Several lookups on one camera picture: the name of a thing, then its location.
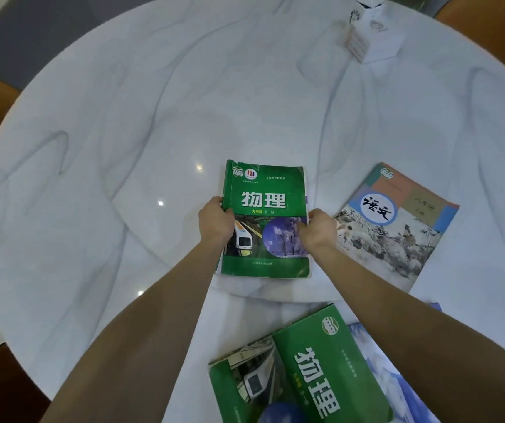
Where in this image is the person's left hand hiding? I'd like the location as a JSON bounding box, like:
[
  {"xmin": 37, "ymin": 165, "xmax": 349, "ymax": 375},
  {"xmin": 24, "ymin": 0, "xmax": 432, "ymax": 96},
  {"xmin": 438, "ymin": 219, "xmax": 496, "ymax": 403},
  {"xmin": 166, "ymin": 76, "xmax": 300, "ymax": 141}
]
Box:
[{"xmin": 198, "ymin": 196, "xmax": 236, "ymax": 248}]

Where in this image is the person's right hand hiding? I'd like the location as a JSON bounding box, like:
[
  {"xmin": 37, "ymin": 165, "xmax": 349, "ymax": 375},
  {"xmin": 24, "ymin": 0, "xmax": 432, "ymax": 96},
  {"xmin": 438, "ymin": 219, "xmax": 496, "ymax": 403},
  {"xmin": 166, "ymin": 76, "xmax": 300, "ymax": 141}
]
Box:
[{"xmin": 297, "ymin": 208, "xmax": 339, "ymax": 257}]

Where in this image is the worn green textbook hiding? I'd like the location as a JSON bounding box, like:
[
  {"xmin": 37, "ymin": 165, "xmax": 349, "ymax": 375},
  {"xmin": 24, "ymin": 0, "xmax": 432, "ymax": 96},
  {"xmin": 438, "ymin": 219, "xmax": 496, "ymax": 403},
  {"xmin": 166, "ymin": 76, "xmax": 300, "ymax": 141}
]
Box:
[{"xmin": 216, "ymin": 160, "xmax": 312, "ymax": 279}]

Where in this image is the person's left forearm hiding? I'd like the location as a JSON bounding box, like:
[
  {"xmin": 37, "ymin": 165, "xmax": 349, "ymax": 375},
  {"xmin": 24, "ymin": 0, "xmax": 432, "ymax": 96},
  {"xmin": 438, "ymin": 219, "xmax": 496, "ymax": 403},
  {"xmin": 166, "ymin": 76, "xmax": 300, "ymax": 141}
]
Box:
[{"xmin": 40, "ymin": 237, "xmax": 229, "ymax": 423}]

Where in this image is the person's right forearm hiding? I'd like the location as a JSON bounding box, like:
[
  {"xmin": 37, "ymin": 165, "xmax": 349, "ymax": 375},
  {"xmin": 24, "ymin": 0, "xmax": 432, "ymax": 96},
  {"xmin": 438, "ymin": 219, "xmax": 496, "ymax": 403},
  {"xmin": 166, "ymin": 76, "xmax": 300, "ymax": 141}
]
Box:
[{"xmin": 307, "ymin": 243, "xmax": 505, "ymax": 423}]

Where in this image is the textbook with painted landscape cover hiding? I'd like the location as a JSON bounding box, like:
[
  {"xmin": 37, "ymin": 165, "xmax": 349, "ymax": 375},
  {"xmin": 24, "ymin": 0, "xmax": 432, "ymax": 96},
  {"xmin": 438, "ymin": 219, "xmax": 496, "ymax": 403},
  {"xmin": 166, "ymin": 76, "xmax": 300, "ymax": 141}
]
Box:
[{"xmin": 334, "ymin": 162, "xmax": 460, "ymax": 293}]

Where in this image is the glossy green textbook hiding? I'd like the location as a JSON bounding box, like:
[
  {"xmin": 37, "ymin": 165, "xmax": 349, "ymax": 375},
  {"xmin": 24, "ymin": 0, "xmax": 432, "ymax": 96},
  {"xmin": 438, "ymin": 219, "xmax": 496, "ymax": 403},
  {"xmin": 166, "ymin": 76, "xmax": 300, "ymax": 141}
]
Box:
[{"xmin": 208, "ymin": 304, "xmax": 395, "ymax": 423}]

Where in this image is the blue mountain cover book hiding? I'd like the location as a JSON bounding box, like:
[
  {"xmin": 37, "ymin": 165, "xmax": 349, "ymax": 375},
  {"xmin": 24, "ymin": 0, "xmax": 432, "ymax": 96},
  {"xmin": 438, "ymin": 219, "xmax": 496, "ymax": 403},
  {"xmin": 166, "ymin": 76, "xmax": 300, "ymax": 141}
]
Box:
[{"xmin": 349, "ymin": 301, "xmax": 443, "ymax": 423}]

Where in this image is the white tissue box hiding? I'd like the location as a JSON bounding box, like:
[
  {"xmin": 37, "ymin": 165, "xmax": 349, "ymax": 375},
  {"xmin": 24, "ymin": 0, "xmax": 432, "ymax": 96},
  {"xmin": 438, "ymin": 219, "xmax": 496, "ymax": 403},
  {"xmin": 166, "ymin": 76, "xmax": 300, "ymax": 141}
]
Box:
[{"xmin": 346, "ymin": 0, "xmax": 406, "ymax": 65}]

